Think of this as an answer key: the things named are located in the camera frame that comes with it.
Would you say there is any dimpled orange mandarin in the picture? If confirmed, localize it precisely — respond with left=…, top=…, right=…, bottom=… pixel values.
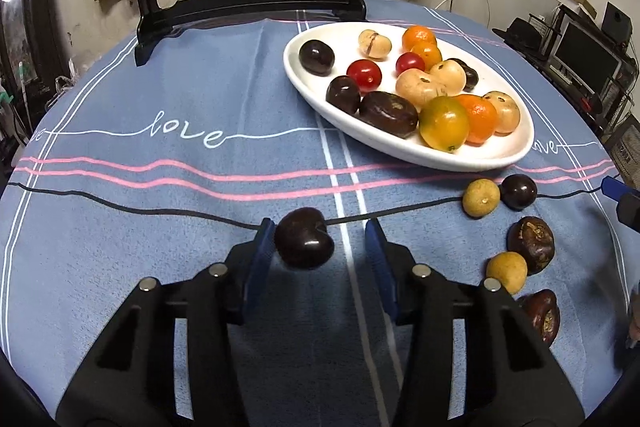
left=402, top=25, right=438, bottom=50
left=455, top=94, right=499, bottom=145

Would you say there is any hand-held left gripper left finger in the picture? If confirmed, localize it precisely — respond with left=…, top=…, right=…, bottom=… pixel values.
left=55, top=218, right=277, bottom=427

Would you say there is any smooth orange mandarin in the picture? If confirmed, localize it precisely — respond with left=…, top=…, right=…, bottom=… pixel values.
left=411, top=43, right=443, bottom=70

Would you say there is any yellow potato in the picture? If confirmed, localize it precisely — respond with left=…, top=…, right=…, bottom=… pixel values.
left=395, top=68, right=443, bottom=108

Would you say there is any blue striped tablecloth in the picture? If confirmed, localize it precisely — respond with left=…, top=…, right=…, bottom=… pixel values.
left=0, top=0, right=632, bottom=427

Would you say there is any green orange mandarin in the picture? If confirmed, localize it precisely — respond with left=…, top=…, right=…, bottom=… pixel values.
left=419, top=96, right=470, bottom=152

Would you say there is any pale yellow longan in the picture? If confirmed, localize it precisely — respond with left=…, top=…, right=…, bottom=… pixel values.
left=486, top=252, right=528, bottom=295
left=482, top=91, right=521, bottom=136
left=358, top=29, right=392, bottom=59
left=430, top=59, right=467, bottom=96
left=462, top=179, right=501, bottom=219

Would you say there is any black computer monitor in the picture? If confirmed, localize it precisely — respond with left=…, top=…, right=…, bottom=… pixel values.
left=550, top=14, right=624, bottom=94

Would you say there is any black hat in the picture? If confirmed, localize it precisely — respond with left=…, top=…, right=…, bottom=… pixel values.
left=492, top=18, right=544, bottom=54

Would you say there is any black glass cabinet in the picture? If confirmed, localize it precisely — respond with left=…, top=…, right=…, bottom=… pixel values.
left=0, top=0, right=68, bottom=88

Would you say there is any black computer desk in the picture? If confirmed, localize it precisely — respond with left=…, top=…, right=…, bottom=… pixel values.
left=525, top=4, right=640, bottom=142

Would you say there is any large dark brown water chestnut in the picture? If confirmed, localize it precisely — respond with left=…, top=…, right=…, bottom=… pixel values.
left=359, top=91, right=419, bottom=138

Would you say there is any red cherry tomato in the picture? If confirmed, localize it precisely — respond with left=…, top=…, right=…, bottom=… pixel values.
left=346, top=59, right=383, bottom=90
left=395, top=52, right=426, bottom=75

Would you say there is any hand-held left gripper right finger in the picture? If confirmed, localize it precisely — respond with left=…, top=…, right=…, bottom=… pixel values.
left=365, top=219, right=586, bottom=427

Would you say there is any black speaker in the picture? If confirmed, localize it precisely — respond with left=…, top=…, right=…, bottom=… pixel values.
left=601, top=2, right=634, bottom=48

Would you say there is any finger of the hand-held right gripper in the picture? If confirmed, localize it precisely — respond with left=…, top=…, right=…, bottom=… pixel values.
left=601, top=176, right=640, bottom=234

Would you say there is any white oval plate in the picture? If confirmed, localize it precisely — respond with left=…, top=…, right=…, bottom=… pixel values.
left=283, top=22, right=535, bottom=172

